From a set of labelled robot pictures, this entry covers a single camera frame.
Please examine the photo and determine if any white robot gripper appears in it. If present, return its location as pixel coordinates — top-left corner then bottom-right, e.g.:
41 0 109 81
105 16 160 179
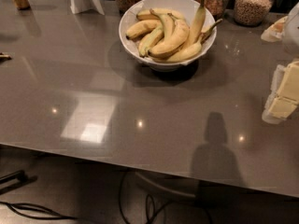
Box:
261 2 299 124

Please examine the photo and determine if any large central yellow banana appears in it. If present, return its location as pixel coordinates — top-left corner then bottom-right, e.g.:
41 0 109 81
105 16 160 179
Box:
148 13 190 59

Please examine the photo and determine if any white ceramic bowl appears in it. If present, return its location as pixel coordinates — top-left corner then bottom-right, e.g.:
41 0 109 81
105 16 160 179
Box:
119 0 217 72

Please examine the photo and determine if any greenish yellow banana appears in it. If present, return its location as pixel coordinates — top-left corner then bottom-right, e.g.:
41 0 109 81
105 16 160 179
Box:
138 14 175 57

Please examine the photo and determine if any right glass grain jar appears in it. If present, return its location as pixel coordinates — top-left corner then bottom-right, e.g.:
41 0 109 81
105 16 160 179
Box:
234 0 274 26

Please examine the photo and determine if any round table base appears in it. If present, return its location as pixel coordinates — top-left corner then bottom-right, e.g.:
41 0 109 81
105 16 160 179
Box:
135 171 198 202

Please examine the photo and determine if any small dark object table edge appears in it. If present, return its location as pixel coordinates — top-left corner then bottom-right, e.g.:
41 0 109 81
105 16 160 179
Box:
0 52 12 61

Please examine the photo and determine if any black floor cable centre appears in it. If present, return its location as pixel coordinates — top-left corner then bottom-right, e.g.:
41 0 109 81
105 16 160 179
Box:
117 168 214 224

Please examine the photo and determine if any black floor cable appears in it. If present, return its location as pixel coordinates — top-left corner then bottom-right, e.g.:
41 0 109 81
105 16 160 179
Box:
0 200 78 221
117 168 214 224

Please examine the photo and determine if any black floor bracket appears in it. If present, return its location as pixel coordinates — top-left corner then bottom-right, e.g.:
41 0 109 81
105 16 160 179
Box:
0 170 37 195

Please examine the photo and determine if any black floor cable left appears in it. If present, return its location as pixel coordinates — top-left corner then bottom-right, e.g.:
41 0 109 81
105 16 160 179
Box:
0 200 78 221

